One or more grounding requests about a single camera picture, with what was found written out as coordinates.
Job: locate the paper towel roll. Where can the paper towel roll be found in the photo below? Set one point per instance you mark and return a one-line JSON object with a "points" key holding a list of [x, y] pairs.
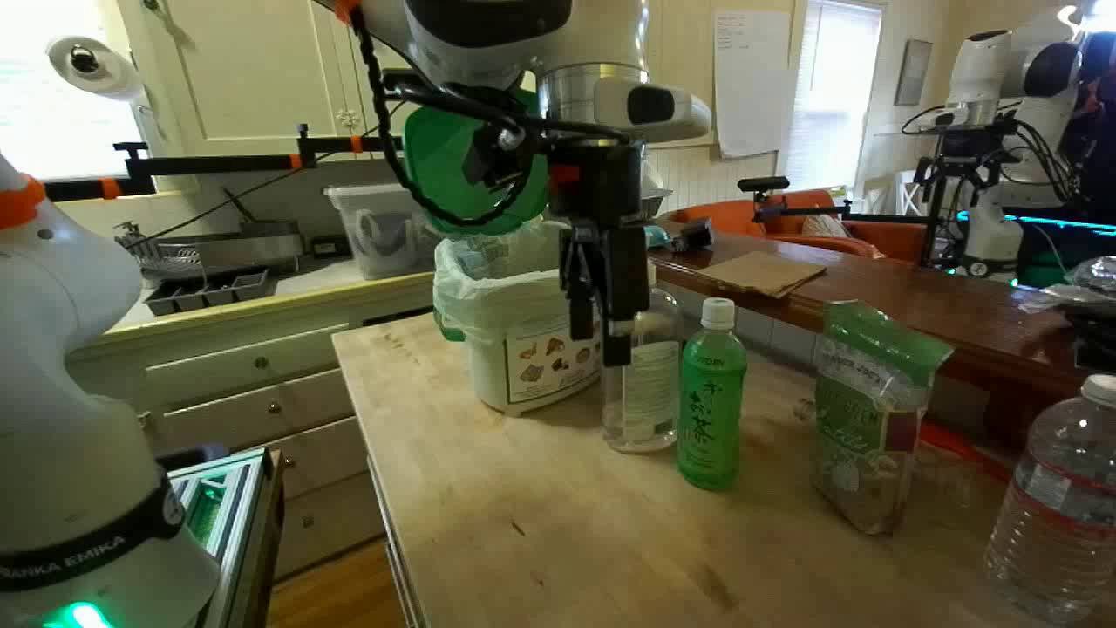
{"points": [[95, 67]]}

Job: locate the white kitchen drawer cabinet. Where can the white kitchen drawer cabinet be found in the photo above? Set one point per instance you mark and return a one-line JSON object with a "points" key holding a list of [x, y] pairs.
{"points": [[262, 376]]}

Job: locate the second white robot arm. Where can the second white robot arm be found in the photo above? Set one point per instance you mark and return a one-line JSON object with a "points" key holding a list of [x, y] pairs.
{"points": [[995, 148]]}

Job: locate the large clear water bottle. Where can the large clear water bottle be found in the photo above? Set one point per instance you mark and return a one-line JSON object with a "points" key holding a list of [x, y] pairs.
{"points": [[1055, 538]]}

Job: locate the aluminium frame rail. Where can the aluminium frame rail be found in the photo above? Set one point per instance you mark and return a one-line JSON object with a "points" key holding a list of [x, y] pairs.
{"points": [[235, 512]]}

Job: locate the brown wooden side table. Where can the brown wooden side table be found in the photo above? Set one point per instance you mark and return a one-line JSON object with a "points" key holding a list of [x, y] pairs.
{"points": [[1001, 371]]}

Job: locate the clear plastic bottle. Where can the clear plastic bottle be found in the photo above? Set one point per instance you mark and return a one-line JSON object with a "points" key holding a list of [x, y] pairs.
{"points": [[642, 400]]}

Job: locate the white wall paper sheet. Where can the white wall paper sheet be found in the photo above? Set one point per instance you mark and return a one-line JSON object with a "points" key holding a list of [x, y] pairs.
{"points": [[753, 80]]}

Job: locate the green-topped snack bag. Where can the green-topped snack bag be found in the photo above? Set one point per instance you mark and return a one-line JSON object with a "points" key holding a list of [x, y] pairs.
{"points": [[875, 388]]}

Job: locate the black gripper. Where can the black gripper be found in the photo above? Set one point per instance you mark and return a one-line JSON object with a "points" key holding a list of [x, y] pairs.
{"points": [[596, 201]]}

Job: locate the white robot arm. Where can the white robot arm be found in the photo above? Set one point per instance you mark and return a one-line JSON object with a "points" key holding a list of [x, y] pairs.
{"points": [[533, 109]]}

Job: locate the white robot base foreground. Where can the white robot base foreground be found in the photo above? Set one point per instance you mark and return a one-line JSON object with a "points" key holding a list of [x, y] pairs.
{"points": [[89, 526]]}

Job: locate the brown paper bag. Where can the brown paper bag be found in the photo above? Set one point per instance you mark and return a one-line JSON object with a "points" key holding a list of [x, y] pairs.
{"points": [[765, 273]]}

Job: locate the white bin with liner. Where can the white bin with liner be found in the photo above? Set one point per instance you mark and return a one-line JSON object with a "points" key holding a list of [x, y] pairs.
{"points": [[501, 296]]}

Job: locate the green plastic bottle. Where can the green plastic bottle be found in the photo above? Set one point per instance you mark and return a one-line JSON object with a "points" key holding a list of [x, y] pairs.
{"points": [[711, 400]]}

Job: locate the black orange clamp bar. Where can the black orange clamp bar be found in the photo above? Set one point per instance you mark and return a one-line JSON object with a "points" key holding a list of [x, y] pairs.
{"points": [[142, 167]]}

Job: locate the clear plastic storage tub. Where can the clear plastic storage tub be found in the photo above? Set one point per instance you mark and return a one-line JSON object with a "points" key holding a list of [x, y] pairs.
{"points": [[386, 229]]}

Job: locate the green bin lid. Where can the green bin lid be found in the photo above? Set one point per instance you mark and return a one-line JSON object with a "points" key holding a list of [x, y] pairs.
{"points": [[474, 177]]}

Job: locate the orange chair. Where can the orange chair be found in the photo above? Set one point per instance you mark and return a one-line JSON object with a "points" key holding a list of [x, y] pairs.
{"points": [[805, 222]]}

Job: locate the black ice cube tray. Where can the black ice cube tray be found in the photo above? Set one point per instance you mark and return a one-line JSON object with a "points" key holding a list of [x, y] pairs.
{"points": [[212, 292]]}

